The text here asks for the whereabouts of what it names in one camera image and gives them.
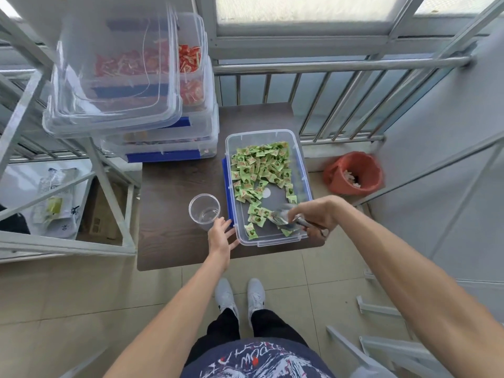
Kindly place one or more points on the person's left hand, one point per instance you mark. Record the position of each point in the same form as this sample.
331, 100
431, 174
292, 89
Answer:
220, 240

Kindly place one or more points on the person's right hand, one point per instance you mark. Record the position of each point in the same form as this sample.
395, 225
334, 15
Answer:
323, 214

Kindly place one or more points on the green candy packet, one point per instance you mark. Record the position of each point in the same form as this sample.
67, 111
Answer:
251, 231
287, 232

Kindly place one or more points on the clear plastic cup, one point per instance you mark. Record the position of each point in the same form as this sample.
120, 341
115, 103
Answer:
202, 208

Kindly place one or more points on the metal scoop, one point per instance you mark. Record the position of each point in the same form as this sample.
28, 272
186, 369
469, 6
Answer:
280, 218

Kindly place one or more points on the clear bin with green candies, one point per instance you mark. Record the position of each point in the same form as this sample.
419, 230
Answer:
275, 200

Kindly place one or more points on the pile of green candy packets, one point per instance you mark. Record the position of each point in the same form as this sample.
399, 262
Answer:
260, 165

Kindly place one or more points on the clear plastic bin lid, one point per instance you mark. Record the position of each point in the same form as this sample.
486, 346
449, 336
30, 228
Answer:
118, 94

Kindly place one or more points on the person's left forearm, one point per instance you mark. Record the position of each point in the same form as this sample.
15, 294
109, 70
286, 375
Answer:
169, 330

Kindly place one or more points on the person's right forearm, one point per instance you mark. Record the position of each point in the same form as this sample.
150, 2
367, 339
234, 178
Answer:
413, 291

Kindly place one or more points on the person's left grey shoe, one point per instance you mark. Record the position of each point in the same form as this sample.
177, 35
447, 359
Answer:
226, 297

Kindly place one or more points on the person's grey shoe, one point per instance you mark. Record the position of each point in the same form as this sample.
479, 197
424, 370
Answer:
256, 295
226, 297

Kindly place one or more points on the person's right grey shoe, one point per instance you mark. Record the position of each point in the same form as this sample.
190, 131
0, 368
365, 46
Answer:
256, 295

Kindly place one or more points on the cardboard box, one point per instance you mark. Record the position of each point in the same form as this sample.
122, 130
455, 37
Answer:
98, 224

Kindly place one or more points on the red waste bin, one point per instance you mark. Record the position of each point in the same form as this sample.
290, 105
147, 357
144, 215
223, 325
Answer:
338, 173

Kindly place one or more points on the black trousers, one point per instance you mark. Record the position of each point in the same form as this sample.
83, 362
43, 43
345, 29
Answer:
224, 330

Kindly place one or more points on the grey metal shelf rack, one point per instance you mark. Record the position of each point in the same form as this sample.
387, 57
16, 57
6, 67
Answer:
108, 192

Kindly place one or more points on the navy printed shirt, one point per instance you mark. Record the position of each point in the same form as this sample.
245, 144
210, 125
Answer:
256, 362

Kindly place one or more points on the steel railing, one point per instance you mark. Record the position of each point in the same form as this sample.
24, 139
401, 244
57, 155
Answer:
315, 66

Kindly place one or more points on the frosted glass window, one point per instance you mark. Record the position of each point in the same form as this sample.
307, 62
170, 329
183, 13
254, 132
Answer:
299, 43

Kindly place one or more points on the heap of red candy packets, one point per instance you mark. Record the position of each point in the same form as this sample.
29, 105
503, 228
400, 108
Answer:
189, 59

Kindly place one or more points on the black bag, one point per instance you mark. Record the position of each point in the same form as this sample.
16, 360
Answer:
12, 224

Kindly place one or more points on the white metal bracket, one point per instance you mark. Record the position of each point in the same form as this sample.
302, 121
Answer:
378, 309

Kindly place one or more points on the grey metal rack frame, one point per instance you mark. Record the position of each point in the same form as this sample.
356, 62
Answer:
433, 167

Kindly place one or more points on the white metal frame piece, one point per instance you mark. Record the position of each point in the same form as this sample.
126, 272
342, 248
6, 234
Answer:
393, 350

